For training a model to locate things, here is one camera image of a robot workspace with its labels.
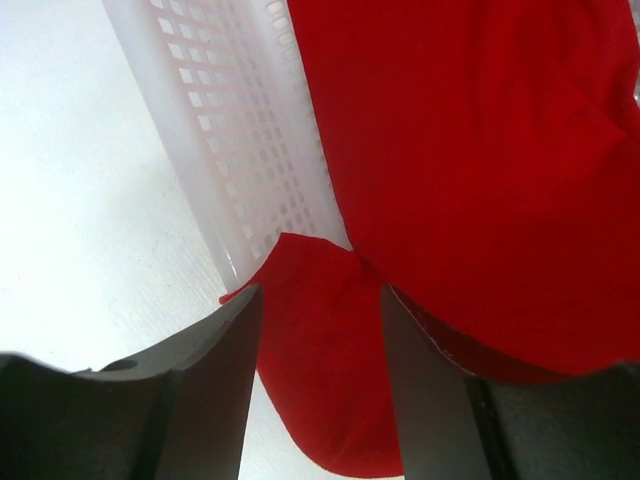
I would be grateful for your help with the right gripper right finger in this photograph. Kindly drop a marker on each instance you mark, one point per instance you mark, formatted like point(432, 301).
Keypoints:
point(466, 411)

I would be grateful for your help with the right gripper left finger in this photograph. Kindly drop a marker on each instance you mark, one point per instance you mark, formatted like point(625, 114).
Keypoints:
point(176, 410)

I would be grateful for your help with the red t shirt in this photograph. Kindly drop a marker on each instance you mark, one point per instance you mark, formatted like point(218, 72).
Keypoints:
point(485, 159)

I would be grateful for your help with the white plastic basket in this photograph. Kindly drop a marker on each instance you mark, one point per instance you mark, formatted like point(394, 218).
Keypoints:
point(225, 86)

